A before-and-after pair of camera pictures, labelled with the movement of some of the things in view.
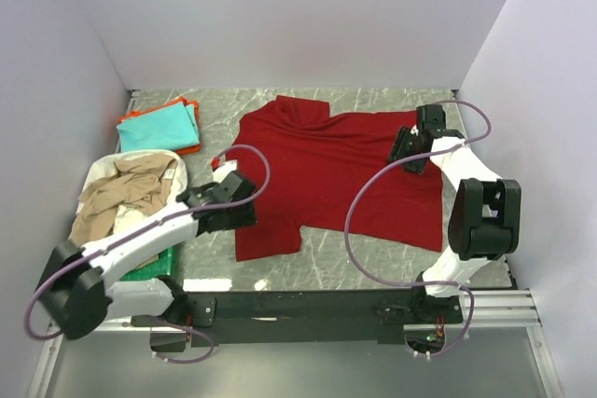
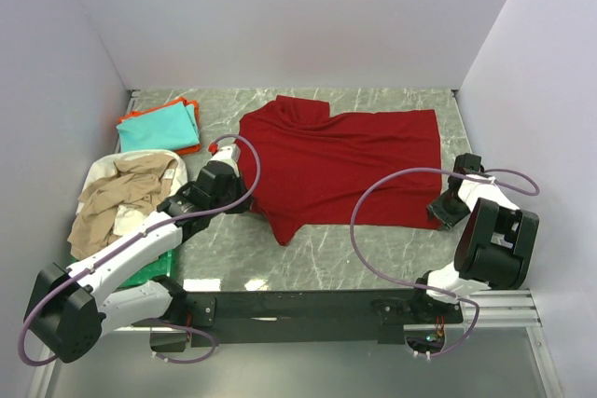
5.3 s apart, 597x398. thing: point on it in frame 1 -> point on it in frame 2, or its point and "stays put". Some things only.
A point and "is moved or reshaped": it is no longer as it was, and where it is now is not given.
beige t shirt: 143,181 stays put
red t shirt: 331,173 is moved or reshaped
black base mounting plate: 303,318 stays put
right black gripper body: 402,147 -> 446,211
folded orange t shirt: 187,150 stays put
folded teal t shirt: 170,129 stays put
